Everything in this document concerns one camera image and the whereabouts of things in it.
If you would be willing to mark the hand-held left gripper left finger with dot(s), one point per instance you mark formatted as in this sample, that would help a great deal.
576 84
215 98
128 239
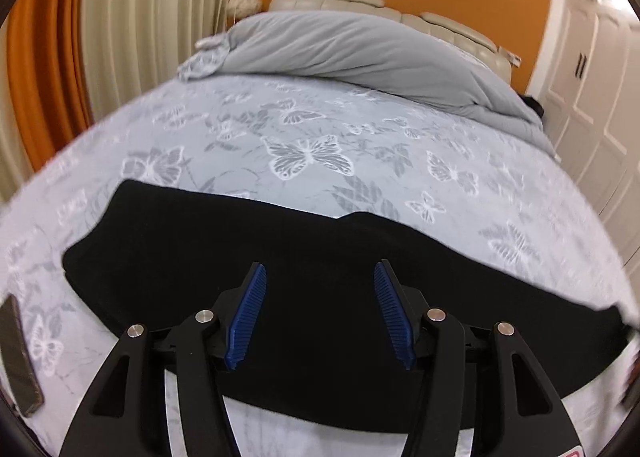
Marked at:
245 317

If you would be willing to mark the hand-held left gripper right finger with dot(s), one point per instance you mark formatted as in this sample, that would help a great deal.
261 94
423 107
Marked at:
395 317

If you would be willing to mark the black pants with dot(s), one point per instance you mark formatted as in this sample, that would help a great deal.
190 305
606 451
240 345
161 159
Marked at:
320 247

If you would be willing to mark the bed with butterfly sheet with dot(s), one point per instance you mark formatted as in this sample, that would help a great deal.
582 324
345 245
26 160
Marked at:
380 137

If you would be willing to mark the dark smartphone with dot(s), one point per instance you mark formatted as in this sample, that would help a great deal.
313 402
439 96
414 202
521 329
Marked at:
17 357

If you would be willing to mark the black bag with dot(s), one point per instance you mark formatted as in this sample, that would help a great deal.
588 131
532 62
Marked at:
532 106

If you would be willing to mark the grey duvet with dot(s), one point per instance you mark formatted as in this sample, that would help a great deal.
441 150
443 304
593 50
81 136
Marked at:
350 47

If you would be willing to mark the white wardrobe doors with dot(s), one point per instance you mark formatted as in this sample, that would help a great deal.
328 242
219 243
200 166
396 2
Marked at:
590 87

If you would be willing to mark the cream plush toy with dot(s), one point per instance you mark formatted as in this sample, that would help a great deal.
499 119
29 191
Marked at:
245 1

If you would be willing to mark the white curtain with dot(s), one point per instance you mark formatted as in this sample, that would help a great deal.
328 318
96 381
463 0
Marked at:
150 12

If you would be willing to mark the orange curtain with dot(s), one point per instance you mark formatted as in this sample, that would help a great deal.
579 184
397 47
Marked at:
45 62

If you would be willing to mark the white wall switch panel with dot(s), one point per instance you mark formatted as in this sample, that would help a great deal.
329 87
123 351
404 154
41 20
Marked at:
511 57

